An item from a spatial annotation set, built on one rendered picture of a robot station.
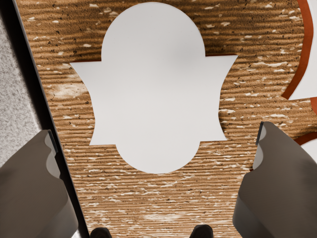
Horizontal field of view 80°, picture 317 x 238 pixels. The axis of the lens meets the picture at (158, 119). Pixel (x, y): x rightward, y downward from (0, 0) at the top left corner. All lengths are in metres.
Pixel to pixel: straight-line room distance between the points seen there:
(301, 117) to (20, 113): 0.27
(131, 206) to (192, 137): 0.12
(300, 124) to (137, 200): 0.18
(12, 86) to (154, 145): 0.14
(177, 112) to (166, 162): 0.05
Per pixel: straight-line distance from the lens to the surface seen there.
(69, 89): 0.18
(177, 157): 0.18
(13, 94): 0.23
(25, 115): 0.23
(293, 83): 0.19
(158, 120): 0.16
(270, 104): 0.19
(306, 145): 0.22
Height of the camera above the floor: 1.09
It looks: 64 degrees down
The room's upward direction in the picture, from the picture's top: 180 degrees counter-clockwise
